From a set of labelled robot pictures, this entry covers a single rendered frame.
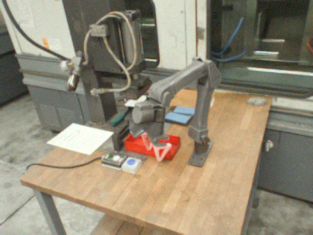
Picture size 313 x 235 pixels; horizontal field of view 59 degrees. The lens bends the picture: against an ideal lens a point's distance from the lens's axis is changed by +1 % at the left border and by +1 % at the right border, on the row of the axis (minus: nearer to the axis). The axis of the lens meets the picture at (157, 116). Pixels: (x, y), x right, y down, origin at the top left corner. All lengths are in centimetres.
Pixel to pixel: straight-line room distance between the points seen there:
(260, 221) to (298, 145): 62
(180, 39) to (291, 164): 116
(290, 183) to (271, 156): 25
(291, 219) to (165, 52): 151
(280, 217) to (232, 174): 114
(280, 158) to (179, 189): 114
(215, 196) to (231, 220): 12
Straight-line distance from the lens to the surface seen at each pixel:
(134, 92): 141
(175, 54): 204
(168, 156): 130
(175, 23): 198
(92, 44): 147
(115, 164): 129
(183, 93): 180
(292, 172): 223
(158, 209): 111
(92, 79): 156
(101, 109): 163
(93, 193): 123
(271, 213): 234
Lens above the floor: 173
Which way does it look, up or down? 30 degrees down
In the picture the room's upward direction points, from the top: 6 degrees counter-clockwise
